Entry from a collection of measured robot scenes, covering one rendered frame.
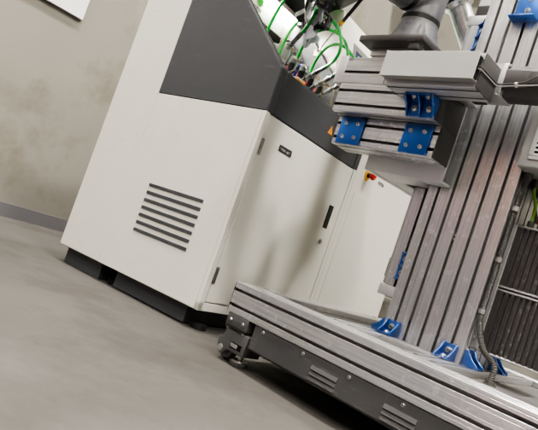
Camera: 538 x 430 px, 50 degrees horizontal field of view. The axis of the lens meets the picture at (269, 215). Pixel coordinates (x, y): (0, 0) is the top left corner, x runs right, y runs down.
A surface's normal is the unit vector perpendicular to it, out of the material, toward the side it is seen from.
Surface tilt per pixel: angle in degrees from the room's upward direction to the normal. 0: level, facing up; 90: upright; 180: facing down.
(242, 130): 90
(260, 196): 90
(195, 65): 90
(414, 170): 90
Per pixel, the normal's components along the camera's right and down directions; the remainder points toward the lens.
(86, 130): 0.68, 0.20
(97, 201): -0.56, -0.23
